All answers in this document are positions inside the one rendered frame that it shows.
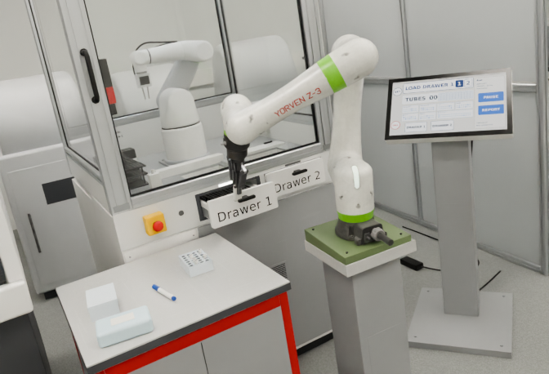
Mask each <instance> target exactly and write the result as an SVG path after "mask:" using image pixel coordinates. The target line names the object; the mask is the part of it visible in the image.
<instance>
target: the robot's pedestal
mask: <svg viewBox="0 0 549 374"><path fill-rule="evenodd" d="M305 247H306V250H307V251H308V252H309V253H311V254H312V255H314V256H316V257H317V258H319V259H320V260H321V261H322V262H323V266H324V277H325V282H326V288H327V294H328V305H329V311H330V317H331V324H332V330H333V340H334V346H335V352H336V358H337V369H338V374H412V373H411V364H410V356H409V347H408V332H407V323H406V315H405V307H404V291H403V283H402V274H401V266H400V257H401V256H405V255H407V254H409V253H411V252H415V251H416V250H417V247H416V240H414V239H412V241H410V242H407V243H404V244H401V245H399V246H397V247H393V248H391V249H388V250H386V251H383V252H380V253H378V254H376V255H373V256H370V257H367V258H364V259H362V260H358V261H356V262H354V263H351V264H349V265H344V264H342V263H341V262H340V261H338V260H336V259H334V258H333V257H331V256H330V255H328V254H327V253H325V252H323V251H321V250H320V249H318V248H317V247H315V246H314V245H312V244H310V243H308V242H307V241H306V240H305Z"/></svg>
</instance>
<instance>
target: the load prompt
mask: <svg viewBox="0 0 549 374"><path fill-rule="evenodd" d="M472 87H474V77H473V78H456V79H448V80H439V81H430V82H414V83H405V84H404V87H403V94H406V93H416V92H425V91H443V90H452V89H463V88H472Z"/></svg>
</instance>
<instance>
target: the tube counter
mask: <svg viewBox="0 0 549 374"><path fill-rule="evenodd" d="M466 99H474V90H466V91H448V92H438V93H429V102H436V101H446V100H466Z"/></svg>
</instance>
